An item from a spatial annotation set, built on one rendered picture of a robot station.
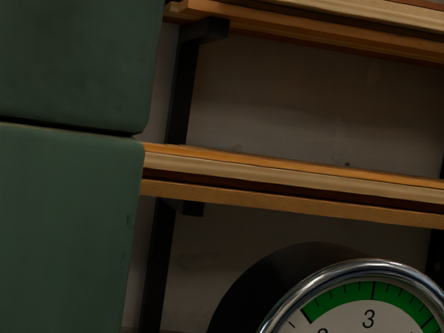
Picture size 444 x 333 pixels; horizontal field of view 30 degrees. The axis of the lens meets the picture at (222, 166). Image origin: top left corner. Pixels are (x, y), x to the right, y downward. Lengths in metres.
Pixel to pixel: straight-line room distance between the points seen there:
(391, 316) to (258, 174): 2.07
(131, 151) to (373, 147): 2.69
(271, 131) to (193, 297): 0.61
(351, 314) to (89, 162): 0.08
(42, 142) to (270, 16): 2.04
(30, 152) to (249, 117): 2.53
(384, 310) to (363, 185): 2.17
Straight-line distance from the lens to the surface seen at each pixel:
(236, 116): 2.74
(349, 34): 2.33
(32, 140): 0.23
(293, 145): 2.80
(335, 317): 0.20
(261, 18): 2.25
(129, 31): 0.24
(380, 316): 0.20
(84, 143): 0.23
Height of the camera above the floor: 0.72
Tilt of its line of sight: 3 degrees down
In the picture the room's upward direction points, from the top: 8 degrees clockwise
